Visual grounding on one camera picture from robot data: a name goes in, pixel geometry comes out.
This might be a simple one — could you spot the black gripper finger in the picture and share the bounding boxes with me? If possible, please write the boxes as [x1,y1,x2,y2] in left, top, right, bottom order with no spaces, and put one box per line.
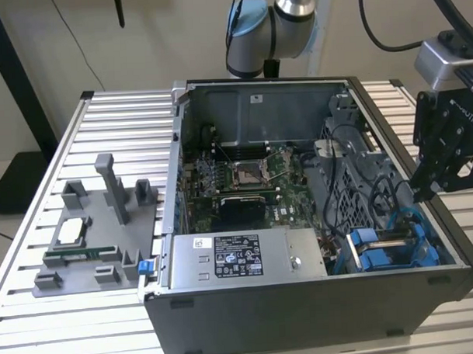
[433,151,473,194]
[407,88,468,203]

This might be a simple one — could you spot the hard disk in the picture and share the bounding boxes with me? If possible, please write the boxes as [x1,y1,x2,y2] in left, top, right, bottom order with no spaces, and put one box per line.
[346,223,440,273]

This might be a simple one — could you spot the grey metal disk bay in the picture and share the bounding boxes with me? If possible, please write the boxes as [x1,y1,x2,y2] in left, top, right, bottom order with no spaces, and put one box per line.
[311,88,439,276]

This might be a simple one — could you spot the blue plastic disk carrier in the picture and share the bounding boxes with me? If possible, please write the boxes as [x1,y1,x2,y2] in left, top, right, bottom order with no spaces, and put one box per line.
[359,251,393,272]

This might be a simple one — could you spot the black RAM slot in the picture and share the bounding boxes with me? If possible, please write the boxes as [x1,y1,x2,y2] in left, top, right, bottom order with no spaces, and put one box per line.
[215,142,270,152]

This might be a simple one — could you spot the green motherboard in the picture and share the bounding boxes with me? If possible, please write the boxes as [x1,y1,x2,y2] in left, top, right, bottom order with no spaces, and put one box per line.
[179,141,325,234]

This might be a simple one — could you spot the metal socket cover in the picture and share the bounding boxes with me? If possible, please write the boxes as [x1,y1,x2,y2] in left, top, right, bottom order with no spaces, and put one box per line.
[266,146,296,181]

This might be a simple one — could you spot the CPU socket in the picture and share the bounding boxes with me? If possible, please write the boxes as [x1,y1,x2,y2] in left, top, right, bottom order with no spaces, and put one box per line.
[230,159,270,188]

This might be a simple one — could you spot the black graphics card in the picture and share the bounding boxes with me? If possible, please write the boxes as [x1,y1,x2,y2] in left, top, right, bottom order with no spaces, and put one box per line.
[215,194,270,231]

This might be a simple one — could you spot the thin locking lever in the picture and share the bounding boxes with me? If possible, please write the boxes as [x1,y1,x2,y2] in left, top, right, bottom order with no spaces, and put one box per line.
[215,142,237,167]

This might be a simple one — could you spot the black open PC case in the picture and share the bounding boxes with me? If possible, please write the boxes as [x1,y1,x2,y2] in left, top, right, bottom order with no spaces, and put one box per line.
[130,69,473,354]

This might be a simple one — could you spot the silver power supply unit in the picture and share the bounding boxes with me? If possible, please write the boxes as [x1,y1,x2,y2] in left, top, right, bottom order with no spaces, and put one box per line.
[166,227,329,287]

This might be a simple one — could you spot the grey parts rack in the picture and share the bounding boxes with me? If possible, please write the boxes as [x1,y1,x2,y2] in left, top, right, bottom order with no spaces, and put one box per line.
[27,151,162,298]

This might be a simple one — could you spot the black antenna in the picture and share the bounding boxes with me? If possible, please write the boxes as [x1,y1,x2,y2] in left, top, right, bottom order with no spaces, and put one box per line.
[113,0,127,30]

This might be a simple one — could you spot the green RAM stick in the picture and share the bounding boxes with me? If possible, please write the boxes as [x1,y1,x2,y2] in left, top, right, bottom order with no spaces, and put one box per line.
[47,247,118,259]

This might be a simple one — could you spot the silver CPU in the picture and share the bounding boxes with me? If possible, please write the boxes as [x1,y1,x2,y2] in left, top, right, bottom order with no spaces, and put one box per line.
[55,218,88,245]

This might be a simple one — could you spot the black stand with base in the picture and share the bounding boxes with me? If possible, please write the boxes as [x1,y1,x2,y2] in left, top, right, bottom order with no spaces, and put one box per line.
[0,0,63,214]

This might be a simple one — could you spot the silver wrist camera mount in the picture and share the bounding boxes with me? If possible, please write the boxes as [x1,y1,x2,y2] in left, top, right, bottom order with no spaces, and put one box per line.
[412,36,473,91]

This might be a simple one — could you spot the light blue disk wire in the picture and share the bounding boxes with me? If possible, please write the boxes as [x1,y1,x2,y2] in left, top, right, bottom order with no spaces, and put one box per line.
[388,202,426,237]

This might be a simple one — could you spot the black disk wire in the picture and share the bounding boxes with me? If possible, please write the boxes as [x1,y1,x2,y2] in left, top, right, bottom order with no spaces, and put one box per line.
[366,174,399,222]

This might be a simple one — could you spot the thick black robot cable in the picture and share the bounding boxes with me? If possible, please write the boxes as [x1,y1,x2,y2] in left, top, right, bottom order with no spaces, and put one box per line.
[360,0,426,52]
[424,0,473,61]

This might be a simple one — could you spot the long black case cable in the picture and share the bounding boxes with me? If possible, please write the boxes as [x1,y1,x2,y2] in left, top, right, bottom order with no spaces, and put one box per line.
[320,121,366,237]

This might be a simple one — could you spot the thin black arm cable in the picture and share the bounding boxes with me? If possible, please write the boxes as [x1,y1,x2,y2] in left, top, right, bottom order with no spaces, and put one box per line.
[225,0,250,40]

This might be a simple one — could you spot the thin black wall cable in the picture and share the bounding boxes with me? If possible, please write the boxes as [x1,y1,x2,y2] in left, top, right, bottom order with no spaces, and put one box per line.
[50,0,106,93]

